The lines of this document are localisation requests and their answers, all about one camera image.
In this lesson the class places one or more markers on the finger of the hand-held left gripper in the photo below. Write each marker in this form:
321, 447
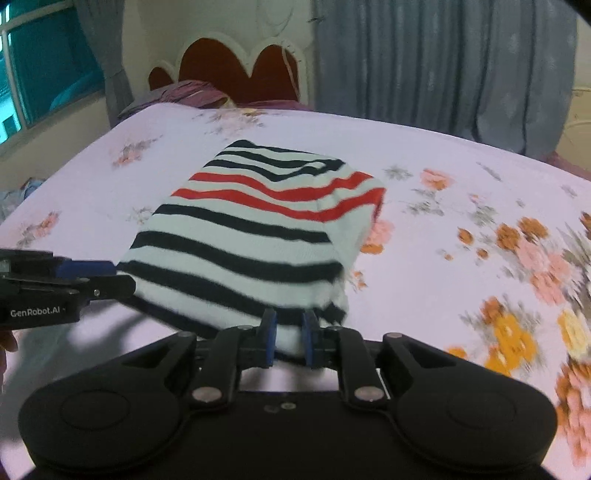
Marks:
111, 286
87, 266

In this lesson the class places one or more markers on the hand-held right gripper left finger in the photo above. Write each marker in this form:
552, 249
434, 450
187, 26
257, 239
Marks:
271, 339

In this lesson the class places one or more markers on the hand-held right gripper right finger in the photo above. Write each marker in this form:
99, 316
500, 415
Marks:
309, 345

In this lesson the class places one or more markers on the striped shirt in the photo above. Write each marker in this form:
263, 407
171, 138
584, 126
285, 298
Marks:
240, 230

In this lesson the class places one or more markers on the person's left hand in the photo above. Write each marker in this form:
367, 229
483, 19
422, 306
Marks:
6, 344

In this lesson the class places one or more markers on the blue cloth pile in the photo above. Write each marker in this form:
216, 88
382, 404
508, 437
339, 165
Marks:
21, 196

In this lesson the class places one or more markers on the floral bed sheet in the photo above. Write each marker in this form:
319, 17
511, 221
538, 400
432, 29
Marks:
438, 286

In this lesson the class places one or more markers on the purple pillow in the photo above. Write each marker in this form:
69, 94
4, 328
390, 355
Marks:
184, 94

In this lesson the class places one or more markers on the teal window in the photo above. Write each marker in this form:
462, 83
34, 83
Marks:
46, 69

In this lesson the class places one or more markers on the narrow grey curtain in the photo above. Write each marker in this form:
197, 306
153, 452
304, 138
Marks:
108, 55

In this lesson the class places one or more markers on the red and white headboard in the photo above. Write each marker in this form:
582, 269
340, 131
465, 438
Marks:
217, 69

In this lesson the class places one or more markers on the wide grey curtain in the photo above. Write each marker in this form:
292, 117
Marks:
438, 69

